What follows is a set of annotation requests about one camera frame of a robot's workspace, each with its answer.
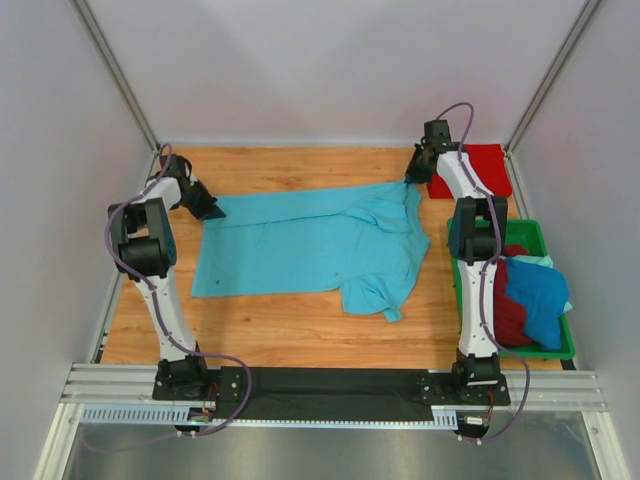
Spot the light blue t-shirt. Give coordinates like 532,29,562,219
191,181,430,322

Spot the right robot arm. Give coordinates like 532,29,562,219
405,143,508,404

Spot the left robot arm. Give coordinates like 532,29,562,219
105,153,226,401

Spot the folded red t-shirt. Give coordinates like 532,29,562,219
427,144,512,199

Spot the green plastic bin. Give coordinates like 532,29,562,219
450,219,575,360

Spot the mint green t-shirt in bin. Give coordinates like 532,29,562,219
510,255,573,314

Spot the blue t-shirt in bin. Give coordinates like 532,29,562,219
504,257,570,350

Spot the dark red t-shirt in bin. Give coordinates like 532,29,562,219
493,259,534,347

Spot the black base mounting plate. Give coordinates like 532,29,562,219
173,367,511,422

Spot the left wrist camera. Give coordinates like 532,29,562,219
159,155,197,185

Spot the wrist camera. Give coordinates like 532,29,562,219
159,155,197,185
422,119,453,150

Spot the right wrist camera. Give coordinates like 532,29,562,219
422,119,453,150

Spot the right aluminium corner post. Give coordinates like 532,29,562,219
503,0,604,154

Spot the aluminium corner post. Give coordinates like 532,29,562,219
69,0,159,151
503,0,604,154

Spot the left aluminium corner post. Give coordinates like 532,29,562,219
69,0,159,151

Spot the slotted cable duct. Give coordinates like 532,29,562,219
79,403,459,429

